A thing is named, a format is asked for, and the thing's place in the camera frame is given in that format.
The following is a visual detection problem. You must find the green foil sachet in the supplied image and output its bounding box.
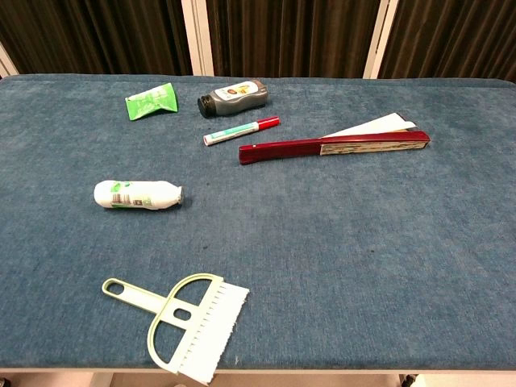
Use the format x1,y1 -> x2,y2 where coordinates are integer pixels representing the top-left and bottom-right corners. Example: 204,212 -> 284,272
124,82 -> 179,121

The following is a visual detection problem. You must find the red folding hand fan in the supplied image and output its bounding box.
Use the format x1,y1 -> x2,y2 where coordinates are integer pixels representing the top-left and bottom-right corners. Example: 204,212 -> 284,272
238,112 -> 431,166

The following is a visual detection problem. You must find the blue fabric table cover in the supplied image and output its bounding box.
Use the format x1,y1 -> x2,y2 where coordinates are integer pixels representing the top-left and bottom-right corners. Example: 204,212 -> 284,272
0,73 -> 516,370

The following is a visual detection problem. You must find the white partition frame post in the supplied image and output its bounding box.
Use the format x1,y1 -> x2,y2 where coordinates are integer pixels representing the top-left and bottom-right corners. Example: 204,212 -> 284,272
362,0 -> 400,80
0,42 -> 20,79
181,0 -> 214,77

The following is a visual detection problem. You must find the white plastic bottle green label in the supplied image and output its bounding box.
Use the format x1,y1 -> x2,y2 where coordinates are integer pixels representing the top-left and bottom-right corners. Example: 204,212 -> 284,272
94,180 -> 185,211

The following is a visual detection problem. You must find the dark brown curtain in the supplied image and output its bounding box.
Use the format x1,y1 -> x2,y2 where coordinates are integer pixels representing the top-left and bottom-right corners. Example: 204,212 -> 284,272
0,0 -> 516,80

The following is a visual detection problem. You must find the white marker red cap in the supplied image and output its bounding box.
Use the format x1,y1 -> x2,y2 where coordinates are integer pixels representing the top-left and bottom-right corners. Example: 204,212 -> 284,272
202,116 -> 281,147

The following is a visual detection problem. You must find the grey bottle black cap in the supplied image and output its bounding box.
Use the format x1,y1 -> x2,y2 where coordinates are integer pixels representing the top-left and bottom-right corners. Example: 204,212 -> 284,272
197,79 -> 268,119

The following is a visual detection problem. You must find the pale green white brush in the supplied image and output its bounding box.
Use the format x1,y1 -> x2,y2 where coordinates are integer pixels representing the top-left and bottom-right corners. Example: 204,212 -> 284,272
101,273 -> 251,385

